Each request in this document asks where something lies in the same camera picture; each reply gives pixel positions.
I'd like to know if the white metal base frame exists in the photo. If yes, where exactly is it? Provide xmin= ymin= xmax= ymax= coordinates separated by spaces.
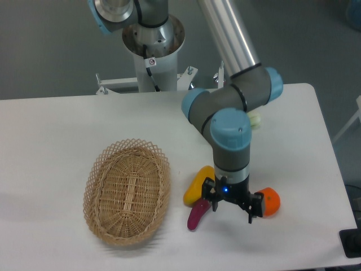
xmin=95 ymin=60 xmax=228 ymax=95

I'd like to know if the woven wicker basket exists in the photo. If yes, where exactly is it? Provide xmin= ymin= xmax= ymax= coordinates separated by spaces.
xmin=83 ymin=138 xmax=171 ymax=246

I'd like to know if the white frame at right edge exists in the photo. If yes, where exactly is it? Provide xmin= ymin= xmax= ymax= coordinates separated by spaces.
xmin=332 ymin=96 xmax=360 ymax=145

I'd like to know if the black cable on pedestal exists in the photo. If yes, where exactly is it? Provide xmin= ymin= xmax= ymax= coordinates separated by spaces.
xmin=142 ymin=45 xmax=161 ymax=93

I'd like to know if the orange mandarin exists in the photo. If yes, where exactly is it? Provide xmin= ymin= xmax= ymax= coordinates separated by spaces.
xmin=259 ymin=187 xmax=281 ymax=216

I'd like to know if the black box at table edge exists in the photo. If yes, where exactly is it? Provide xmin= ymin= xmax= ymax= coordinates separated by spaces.
xmin=339 ymin=229 xmax=360 ymax=259

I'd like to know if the yellow mango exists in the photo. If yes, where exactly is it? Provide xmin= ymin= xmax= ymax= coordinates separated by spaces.
xmin=183 ymin=165 xmax=215 ymax=207

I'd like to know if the blue object top right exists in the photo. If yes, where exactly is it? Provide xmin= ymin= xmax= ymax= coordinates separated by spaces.
xmin=346 ymin=0 xmax=360 ymax=31

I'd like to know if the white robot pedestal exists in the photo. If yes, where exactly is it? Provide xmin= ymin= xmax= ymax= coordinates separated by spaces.
xmin=122 ymin=15 xmax=185 ymax=93

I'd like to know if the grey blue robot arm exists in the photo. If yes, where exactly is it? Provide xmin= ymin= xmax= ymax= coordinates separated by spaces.
xmin=88 ymin=1 xmax=283 ymax=220

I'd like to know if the green bok choy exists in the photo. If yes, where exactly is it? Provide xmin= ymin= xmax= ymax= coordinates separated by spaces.
xmin=247 ymin=112 xmax=262 ymax=129

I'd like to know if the purple sweet potato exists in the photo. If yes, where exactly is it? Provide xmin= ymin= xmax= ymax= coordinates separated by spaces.
xmin=187 ymin=199 xmax=212 ymax=231

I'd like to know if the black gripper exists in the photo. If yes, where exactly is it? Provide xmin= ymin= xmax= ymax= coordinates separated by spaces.
xmin=201 ymin=176 xmax=265 ymax=224

